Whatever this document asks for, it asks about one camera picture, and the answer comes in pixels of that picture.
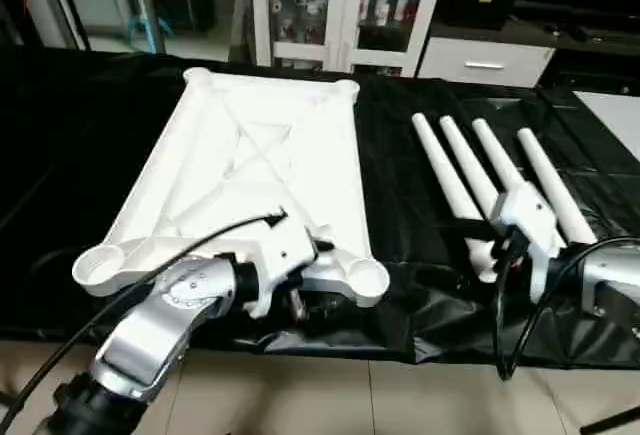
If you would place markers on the black work mat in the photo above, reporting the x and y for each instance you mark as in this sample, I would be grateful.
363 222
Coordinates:
75 155

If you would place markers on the white plastic table leg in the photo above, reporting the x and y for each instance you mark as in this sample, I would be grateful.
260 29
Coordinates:
440 170
497 155
555 185
465 165

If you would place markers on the black low desk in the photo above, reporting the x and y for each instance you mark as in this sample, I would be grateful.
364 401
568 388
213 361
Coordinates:
575 35

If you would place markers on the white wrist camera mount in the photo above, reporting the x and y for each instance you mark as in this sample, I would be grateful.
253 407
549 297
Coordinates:
280 255
525 215

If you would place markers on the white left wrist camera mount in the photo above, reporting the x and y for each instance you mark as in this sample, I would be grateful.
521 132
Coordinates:
280 255

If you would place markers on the white plastic table top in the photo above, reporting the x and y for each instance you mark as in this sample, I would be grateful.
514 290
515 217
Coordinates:
240 155

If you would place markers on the black storage unit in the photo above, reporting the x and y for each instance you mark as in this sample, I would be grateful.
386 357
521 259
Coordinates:
182 5

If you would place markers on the black metal table frame leg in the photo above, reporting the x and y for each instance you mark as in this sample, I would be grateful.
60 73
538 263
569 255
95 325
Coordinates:
615 412

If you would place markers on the white drawer cabinet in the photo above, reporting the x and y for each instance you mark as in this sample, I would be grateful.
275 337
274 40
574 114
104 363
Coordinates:
485 62

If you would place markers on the grey pole stand blue brackets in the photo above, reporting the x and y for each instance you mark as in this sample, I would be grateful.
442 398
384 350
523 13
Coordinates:
145 20

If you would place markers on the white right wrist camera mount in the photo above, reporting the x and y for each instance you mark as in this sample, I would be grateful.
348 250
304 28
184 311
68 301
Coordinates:
525 215

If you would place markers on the white flat board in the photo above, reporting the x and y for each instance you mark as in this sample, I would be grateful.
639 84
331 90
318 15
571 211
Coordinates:
615 115

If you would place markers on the white glass door cabinet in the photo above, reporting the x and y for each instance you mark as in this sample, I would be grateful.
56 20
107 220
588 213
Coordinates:
345 15

